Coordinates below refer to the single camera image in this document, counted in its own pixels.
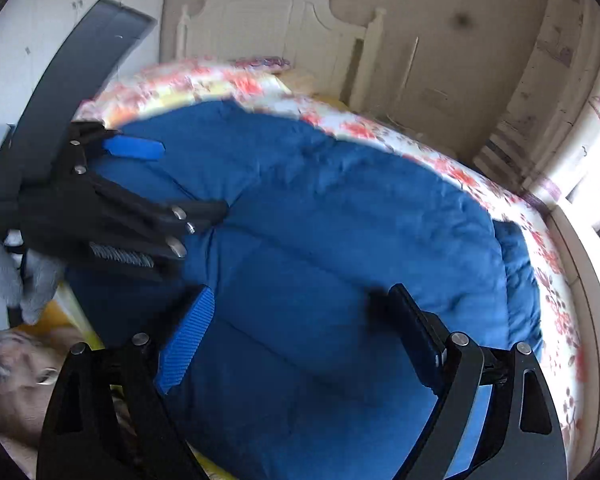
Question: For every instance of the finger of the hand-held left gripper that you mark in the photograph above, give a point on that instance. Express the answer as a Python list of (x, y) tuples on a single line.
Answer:
[(135, 149), (130, 220)]

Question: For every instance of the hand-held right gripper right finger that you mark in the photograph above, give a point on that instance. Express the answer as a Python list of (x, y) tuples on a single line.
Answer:
[(419, 342)]

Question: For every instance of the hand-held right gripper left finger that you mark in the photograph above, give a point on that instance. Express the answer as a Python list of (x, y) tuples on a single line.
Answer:
[(187, 340)]

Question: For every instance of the blue puffer jacket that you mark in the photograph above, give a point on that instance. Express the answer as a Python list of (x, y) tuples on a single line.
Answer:
[(320, 240)]

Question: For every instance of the person's left hand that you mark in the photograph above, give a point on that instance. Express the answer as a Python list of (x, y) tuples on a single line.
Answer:
[(37, 285)]

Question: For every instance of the white wardrobe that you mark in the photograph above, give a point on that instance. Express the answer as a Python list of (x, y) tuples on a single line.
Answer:
[(40, 10)]

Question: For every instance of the yellow mat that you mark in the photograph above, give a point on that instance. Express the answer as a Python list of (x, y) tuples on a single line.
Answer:
[(65, 325)]

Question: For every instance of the printed floor mat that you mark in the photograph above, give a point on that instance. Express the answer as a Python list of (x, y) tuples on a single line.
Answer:
[(20, 390)]

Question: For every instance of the peach patterned pillow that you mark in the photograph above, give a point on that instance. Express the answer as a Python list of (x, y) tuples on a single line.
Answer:
[(300, 82)]

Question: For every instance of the floral bed sheet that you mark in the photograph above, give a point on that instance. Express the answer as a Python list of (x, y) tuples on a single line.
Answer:
[(430, 155)]

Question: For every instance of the white wooden headboard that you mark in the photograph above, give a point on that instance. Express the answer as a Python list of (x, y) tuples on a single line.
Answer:
[(280, 25)]

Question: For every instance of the silver lamp pole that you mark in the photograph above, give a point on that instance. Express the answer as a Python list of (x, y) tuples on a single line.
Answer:
[(410, 70)]

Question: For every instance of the striped printed curtain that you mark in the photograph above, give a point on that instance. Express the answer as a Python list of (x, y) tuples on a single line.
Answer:
[(555, 60)]

